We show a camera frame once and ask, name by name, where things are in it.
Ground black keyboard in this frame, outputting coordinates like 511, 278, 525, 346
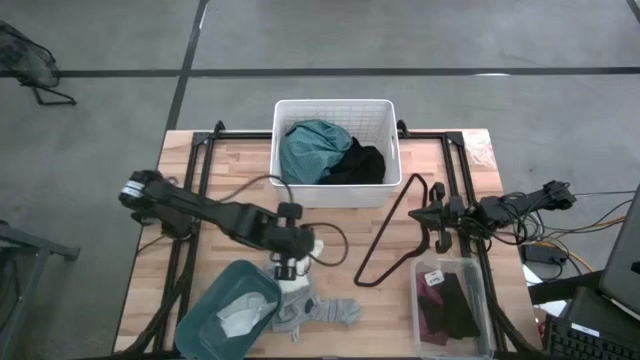
544, 314, 640, 360

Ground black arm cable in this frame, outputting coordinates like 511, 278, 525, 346
299, 221, 350, 268
217, 173, 296, 204
464, 192, 546, 247

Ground yellow cable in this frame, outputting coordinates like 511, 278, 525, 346
542, 215, 629, 261

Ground black aluminium table frame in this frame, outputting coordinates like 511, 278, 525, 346
114, 119, 546, 360

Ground black power adapter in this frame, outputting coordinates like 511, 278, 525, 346
520, 243, 569, 266

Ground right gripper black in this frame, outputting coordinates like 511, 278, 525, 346
408, 181, 471, 254

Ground teal plastic bin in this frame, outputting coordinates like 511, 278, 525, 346
174, 258, 282, 360

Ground black box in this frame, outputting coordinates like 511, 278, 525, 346
527, 269, 640, 331

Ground black mesh chair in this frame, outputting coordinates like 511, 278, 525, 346
0, 19, 77, 107

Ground maroon cloth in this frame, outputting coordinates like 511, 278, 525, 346
416, 272, 451, 347

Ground dark velvet clothes hanger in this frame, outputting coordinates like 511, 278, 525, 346
353, 172, 432, 289

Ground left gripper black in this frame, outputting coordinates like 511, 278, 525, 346
267, 201, 317, 281

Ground grey laptop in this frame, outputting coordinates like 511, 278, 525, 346
598, 184, 640, 321

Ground large black cloth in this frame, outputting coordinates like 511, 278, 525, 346
319, 135, 387, 186

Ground white perforated laundry basket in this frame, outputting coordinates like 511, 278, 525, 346
268, 98, 404, 210

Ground plain grey sock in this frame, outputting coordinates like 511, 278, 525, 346
267, 294, 314, 345

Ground clear plastic bin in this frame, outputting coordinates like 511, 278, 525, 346
409, 255, 497, 360

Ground light grey sock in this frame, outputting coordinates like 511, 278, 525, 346
215, 291, 279, 339

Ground white sock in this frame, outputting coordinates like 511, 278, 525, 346
291, 238, 325, 297

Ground grey sock with purple stripes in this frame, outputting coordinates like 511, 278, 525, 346
279, 287, 362, 331

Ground teal green patterned cloth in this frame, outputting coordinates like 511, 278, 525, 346
278, 118, 354, 186

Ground white paper sheet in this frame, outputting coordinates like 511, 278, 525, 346
522, 264, 566, 317

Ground small dark cloth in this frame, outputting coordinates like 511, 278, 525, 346
439, 272, 482, 342

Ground clear plastic bag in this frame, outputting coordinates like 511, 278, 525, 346
462, 130, 499, 171

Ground grey metal side table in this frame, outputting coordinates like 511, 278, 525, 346
0, 219, 81, 360

